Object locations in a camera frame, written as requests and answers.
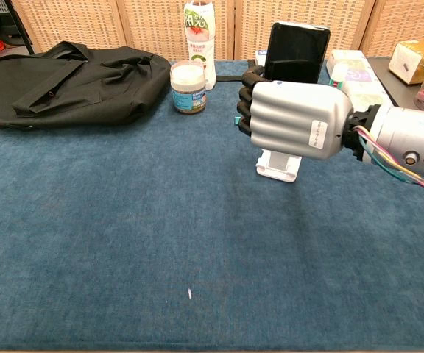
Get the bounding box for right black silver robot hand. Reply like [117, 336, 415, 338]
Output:
[236, 62, 356, 161]

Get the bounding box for black smartphone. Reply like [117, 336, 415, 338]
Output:
[262, 21, 331, 85]

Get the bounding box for white phone stand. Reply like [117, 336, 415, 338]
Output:
[255, 146, 303, 183]

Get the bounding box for wrapped tissue packet bundle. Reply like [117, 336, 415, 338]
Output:
[325, 49, 395, 108]

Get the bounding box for black tray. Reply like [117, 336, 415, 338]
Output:
[366, 57, 424, 111]

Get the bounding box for jar with white lid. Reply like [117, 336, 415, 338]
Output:
[169, 61, 208, 115]

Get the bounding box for drink bottle with orange cap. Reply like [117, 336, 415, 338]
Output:
[184, 0, 217, 92]

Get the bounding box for gold tissue box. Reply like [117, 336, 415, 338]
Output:
[388, 38, 424, 85]

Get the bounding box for wicker folding screen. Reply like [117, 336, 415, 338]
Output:
[11, 0, 424, 62]

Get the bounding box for blue table mat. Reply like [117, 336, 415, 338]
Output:
[0, 58, 424, 352]

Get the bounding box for black fabric bag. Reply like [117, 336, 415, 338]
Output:
[0, 40, 257, 130]

